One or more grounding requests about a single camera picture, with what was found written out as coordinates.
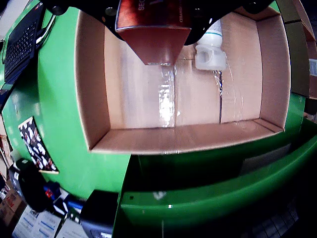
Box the green metal shelf frame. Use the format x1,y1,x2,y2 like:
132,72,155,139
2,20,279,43
113,116,317,238

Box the open cardboard box with flap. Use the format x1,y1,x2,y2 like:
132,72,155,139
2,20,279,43
275,0,317,43

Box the blue red small item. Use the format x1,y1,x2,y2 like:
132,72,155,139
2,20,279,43
43,181,63,202

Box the white spray bottle teal label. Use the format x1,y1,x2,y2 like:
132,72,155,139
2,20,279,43
195,18,227,71

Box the black rounded object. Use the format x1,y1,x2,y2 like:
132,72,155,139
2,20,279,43
14,160,51,212

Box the white printed papers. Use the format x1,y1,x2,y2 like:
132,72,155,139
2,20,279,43
11,205,85,238

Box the red brown product box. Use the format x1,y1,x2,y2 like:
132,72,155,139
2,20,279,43
115,0,193,66

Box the red printed cardboard box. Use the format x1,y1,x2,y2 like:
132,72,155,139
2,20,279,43
0,187,26,225

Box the black white patterned card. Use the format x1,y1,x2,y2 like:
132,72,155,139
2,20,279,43
18,116,60,175

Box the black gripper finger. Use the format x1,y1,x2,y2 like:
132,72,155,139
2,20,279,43
183,0,273,47
42,0,127,43

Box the shallow cardboard tray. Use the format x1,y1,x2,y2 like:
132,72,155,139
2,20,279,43
74,6,292,156

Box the dark keyboard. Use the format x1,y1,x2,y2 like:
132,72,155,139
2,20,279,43
247,197,304,238

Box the black keyboard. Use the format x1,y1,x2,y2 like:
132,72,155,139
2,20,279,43
2,4,54,84

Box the black desktop device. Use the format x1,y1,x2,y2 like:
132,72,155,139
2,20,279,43
79,189,120,238

